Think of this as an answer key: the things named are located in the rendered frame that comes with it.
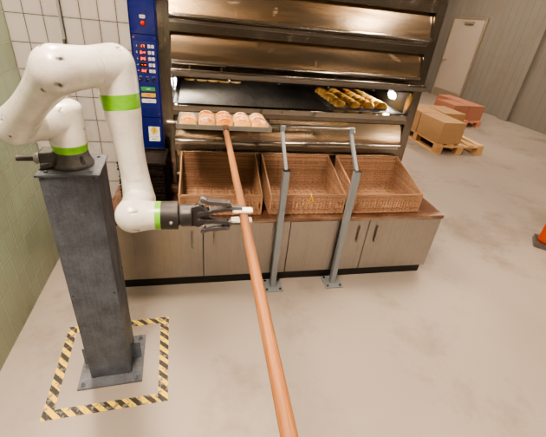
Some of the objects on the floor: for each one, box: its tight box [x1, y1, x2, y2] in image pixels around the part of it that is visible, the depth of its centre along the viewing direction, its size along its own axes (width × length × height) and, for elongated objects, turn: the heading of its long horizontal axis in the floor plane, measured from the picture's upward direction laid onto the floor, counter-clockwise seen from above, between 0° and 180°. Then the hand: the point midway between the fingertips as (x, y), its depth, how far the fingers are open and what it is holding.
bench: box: [112, 184, 445, 287], centre depth 280 cm, size 56×242×58 cm, turn 92°
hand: (242, 214), depth 119 cm, fingers closed on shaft, 3 cm apart
